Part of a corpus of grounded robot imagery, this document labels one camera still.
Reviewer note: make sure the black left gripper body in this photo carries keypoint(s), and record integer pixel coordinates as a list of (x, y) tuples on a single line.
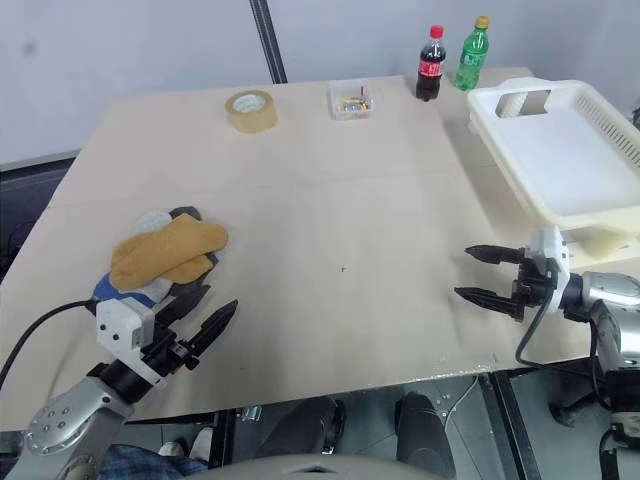
[(167, 355)]

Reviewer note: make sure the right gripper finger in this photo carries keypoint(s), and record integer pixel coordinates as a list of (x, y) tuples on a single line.
[(500, 254), (487, 297)]

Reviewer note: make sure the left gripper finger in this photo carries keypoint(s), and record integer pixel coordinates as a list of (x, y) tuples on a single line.
[(212, 327), (187, 302)]

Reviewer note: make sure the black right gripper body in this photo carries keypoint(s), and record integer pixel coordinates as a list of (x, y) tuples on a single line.
[(532, 290)]

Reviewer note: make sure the mustard yellow knitted cloth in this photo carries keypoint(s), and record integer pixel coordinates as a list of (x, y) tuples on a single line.
[(165, 245)]

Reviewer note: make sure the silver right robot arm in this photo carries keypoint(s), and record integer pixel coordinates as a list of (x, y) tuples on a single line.
[(612, 300)]

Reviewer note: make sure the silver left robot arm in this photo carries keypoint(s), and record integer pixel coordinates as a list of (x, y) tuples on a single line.
[(65, 420)]

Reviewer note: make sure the white plastic tray basket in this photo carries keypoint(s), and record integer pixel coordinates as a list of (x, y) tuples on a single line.
[(565, 150)]

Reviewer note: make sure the clear plastic small-parts box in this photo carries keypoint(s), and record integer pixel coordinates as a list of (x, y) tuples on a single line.
[(351, 102)]

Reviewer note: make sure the cream plastic basket stand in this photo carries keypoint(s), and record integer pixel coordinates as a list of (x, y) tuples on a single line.
[(600, 247)]

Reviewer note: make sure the white shoe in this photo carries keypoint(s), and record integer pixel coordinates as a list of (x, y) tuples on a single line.
[(200, 442)]

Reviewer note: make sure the blue plaid fabric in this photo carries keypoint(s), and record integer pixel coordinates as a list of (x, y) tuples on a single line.
[(145, 465)]

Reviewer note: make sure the dark rounded shape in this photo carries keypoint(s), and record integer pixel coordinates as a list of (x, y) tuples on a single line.
[(417, 435), (310, 425)]

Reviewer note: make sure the white ribbed plastic piece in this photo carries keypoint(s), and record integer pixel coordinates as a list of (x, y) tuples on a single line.
[(512, 105)]

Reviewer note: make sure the grey rounded robot torso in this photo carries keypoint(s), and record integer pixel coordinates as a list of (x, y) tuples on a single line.
[(305, 467)]

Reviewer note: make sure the green soda bottle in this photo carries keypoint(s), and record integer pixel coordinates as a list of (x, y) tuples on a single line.
[(472, 60)]

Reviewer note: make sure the cola bottle with red cap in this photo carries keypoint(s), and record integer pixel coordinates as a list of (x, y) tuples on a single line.
[(430, 70)]

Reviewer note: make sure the brown packing tape roll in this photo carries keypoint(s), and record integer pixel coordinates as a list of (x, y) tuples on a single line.
[(251, 112)]

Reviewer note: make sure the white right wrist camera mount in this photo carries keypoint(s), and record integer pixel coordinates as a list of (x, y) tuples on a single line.
[(547, 245)]

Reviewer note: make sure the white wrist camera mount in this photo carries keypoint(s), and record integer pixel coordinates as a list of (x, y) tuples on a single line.
[(115, 320), (547, 245)]

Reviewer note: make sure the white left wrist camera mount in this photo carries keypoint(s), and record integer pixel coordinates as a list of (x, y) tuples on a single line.
[(115, 320)]

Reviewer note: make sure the black table frame leg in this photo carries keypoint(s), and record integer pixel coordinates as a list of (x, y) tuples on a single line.
[(517, 430), (222, 440)]

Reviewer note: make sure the black aluminium profile post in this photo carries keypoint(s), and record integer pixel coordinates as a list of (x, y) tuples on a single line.
[(270, 45)]

